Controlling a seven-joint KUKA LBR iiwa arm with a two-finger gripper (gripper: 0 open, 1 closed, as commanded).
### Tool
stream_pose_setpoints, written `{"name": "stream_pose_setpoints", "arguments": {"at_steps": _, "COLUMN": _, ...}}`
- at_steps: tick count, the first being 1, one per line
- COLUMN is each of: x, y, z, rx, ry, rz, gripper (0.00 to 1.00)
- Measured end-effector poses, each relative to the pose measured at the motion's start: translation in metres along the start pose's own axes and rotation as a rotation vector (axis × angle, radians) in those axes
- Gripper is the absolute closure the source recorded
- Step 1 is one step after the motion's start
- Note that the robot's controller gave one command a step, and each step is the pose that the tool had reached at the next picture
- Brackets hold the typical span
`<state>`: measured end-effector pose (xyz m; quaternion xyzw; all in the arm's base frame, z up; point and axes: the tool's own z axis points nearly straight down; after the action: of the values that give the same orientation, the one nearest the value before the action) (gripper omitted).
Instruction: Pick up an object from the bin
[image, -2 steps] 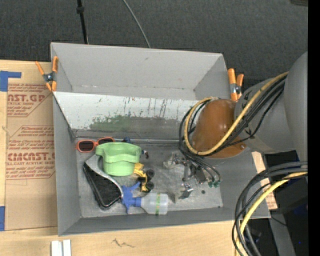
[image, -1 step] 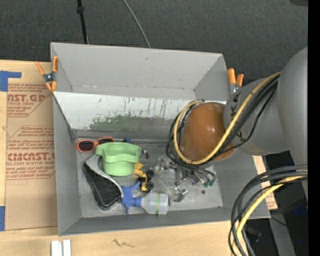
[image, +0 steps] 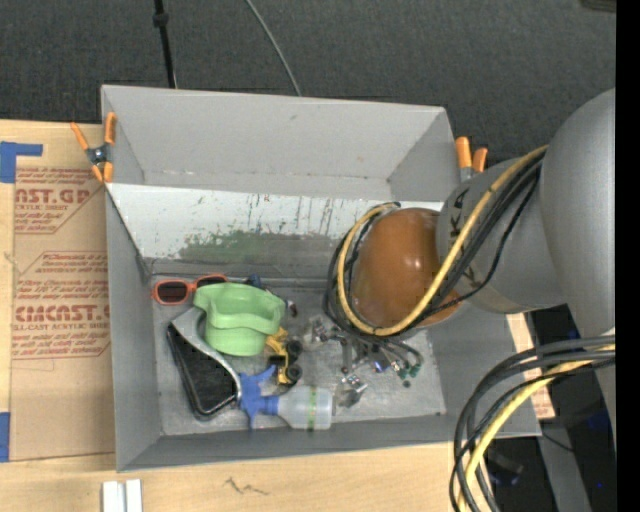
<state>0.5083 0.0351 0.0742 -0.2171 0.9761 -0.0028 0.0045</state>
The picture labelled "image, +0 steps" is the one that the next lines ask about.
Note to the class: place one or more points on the orange sunglasses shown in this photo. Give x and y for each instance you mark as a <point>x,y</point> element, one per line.
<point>172,292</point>

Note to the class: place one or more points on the light green plastic cup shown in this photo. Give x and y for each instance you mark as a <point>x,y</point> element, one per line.
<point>235,325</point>

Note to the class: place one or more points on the clear spray bottle blue trigger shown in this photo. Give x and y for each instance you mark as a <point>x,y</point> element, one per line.
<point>305,407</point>

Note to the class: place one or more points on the grey curved metal piece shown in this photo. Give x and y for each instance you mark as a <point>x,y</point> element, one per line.
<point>192,327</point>

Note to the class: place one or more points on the black flat rounded case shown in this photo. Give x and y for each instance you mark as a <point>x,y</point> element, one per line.
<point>207,380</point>

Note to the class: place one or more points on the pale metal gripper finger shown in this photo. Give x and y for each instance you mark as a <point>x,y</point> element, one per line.
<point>353,382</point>
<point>320,331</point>

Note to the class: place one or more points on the brown cardboard board red print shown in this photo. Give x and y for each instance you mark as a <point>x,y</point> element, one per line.
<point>55,350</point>

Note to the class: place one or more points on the yellow and black toy vehicle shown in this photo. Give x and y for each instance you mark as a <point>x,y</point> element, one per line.
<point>286,357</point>

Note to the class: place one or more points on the grey metal bin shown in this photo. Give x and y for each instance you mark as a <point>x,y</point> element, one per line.
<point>280,145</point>

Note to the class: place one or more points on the dark blue small object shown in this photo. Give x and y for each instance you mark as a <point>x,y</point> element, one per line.
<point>255,281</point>

